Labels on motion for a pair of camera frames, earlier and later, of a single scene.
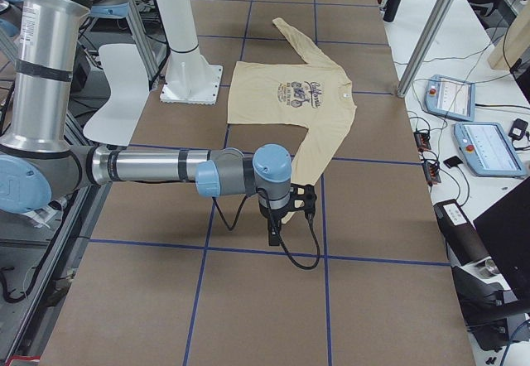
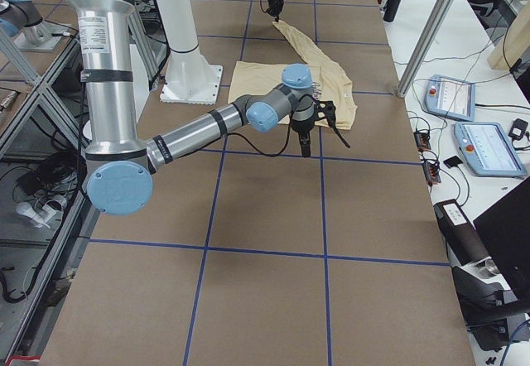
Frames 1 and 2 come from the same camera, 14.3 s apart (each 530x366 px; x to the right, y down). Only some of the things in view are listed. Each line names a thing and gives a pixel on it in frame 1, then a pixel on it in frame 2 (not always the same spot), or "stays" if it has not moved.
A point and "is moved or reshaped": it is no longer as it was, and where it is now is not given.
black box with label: (465, 241) stays
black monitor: (505, 230) stays
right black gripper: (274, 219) to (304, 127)
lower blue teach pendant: (488, 151) stays
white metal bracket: (190, 79) stays
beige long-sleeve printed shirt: (316, 93) is moved or reshaped
